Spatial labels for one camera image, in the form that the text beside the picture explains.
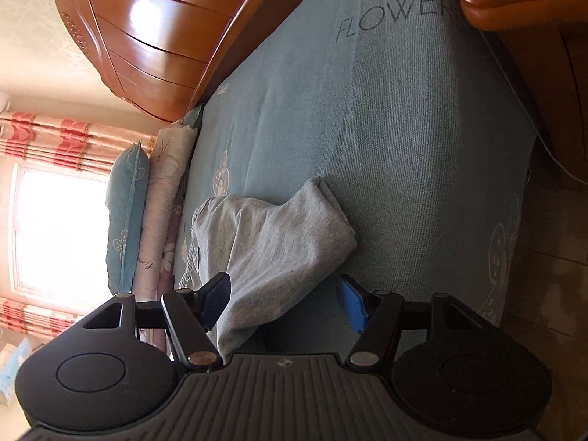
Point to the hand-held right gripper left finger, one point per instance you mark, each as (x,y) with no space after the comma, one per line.
(216,301)

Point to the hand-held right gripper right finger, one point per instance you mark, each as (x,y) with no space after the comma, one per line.
(351,305)

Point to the grey sweatpants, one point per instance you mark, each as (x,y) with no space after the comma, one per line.
(275,248)

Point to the folded pink floral quilt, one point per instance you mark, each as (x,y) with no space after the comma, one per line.
(161,202)

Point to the teal pillow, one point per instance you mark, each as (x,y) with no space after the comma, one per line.
(126,220)

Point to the window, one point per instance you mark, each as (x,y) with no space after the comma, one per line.
(59,234)

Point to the pink patterned curtain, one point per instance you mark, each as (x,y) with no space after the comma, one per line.
(69,142)
(32,317)

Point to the covered air conditioner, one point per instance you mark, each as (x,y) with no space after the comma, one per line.
(14,370)

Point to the wooden bed headboard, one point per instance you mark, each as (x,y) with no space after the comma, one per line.
(174,32)

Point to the wooden bedside cabinet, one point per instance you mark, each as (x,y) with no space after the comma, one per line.
(542,18)

